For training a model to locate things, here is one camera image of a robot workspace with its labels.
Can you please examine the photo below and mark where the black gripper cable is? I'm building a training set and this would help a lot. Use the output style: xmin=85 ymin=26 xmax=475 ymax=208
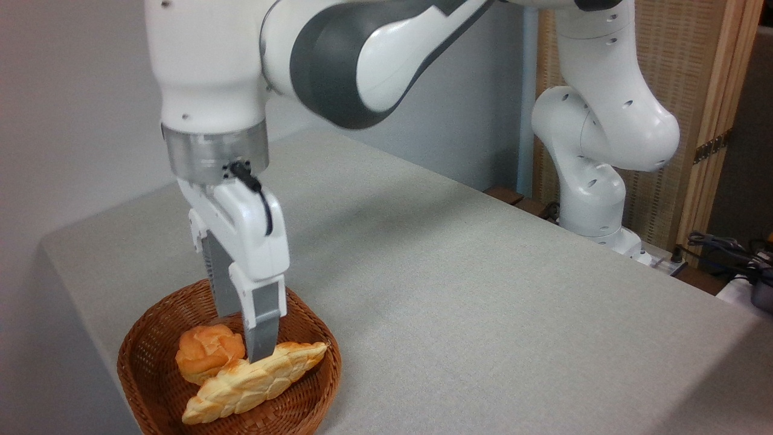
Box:
xmin=228 ymin=160 xmax=274 ymax=236

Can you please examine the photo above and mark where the black cable bundle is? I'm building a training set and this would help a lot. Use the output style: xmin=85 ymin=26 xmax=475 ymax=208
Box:
xmin=676 ymin=231 xmax=773 ymax=286

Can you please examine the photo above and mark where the brass screen hinge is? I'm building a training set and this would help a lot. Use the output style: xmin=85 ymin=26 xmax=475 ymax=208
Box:
xmin=693 ymin=129 xmax=733 ymax=164

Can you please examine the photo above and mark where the braided golden bread loaf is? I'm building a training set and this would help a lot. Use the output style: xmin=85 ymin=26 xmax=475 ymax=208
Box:
xmin=182 ymin=341 xmax=329 ymax=425

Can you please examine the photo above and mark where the grey tablecloth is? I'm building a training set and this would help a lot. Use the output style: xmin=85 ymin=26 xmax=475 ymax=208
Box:
xmin=39 ymin=130 xmax=773 ymax=435

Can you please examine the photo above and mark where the brown wicker basket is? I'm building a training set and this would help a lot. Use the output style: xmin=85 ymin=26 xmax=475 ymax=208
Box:
xmin=117 ymin=278 xmax=342 ymax=435

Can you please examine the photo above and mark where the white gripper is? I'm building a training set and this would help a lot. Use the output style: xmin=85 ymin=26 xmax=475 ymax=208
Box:
xmin=177 ymin=177 xmax=291 ymax=364

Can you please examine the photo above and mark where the round orange bread bun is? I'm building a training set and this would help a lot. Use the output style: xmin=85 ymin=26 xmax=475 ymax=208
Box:
xmin=175 ymin=324 xmax=247 ymax=385

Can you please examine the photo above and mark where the brown wooden base board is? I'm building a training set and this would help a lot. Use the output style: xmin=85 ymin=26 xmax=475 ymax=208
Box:
xmin=486 ymin=186 xmax=561 ymax=223

